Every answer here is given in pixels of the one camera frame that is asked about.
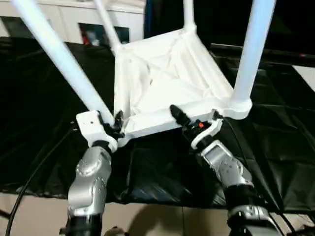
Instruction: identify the white plastic table top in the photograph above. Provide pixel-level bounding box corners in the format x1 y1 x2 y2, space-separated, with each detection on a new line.
112 26 253 148

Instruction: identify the black table mat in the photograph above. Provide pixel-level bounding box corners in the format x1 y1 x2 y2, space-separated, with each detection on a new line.
0 36 315 214

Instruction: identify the blue curtain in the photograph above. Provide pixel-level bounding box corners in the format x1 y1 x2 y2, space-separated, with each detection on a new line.
144 0 155 39

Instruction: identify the white glass-door cabinet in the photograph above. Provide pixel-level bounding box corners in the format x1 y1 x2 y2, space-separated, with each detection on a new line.
0 0 146 46

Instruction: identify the white flat board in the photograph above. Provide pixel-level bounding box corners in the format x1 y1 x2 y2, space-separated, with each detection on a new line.
294 65 315 87

